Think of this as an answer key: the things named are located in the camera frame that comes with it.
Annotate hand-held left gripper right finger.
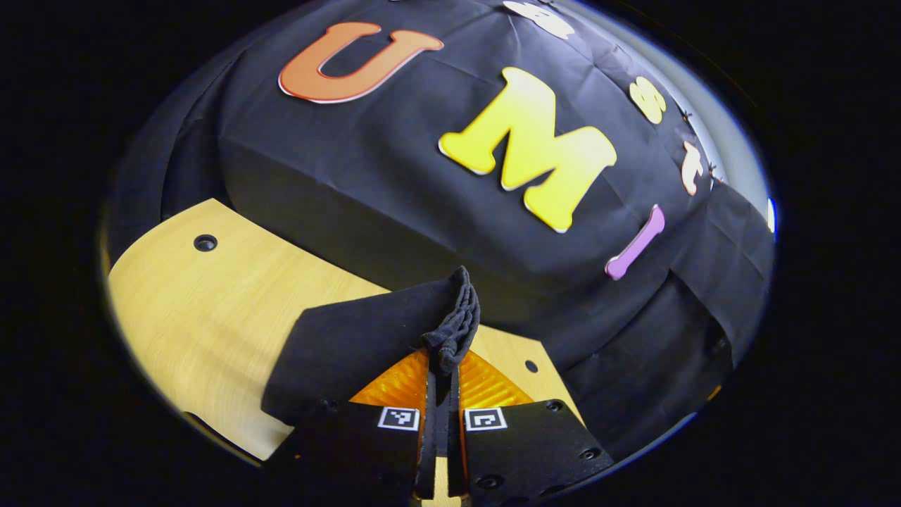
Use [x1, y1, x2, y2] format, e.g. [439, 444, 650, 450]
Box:
[448, 350, 615, 505]

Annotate black backdrop cloth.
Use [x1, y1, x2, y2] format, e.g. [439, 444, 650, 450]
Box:
[106, 0, 775, 462]

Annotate black jeans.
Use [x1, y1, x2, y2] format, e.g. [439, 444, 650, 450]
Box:
[260, 265, 481, 428]

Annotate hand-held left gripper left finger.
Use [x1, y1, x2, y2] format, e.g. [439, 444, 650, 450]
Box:
[271, 349, 439, 505]

